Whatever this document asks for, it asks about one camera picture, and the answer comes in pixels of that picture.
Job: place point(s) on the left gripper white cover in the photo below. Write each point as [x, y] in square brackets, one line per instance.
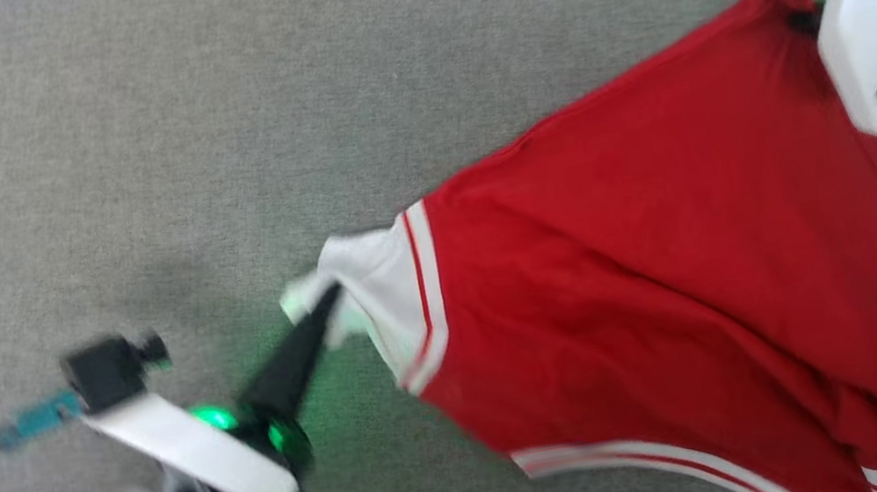
[208, 463]

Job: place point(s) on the red shirt with white trim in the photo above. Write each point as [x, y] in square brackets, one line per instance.
[670, 243]

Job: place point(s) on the grey fabric sofa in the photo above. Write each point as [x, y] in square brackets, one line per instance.
[200, 99]

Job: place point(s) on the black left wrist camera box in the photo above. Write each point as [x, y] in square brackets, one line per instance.
[107, 371]

